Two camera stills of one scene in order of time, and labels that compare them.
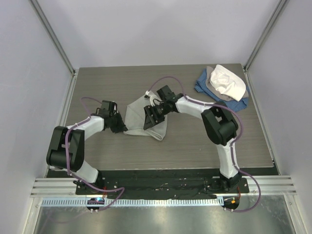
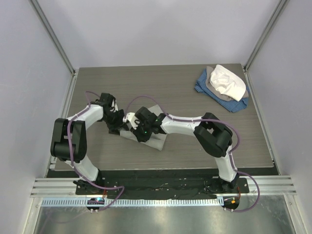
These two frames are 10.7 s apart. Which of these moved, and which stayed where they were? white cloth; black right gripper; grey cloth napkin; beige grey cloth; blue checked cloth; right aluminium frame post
Moved: grey cloth napkin; black right gripper
Stayed: right aluminium frame post; white cloth; beige grey cloth; blue checked cloth
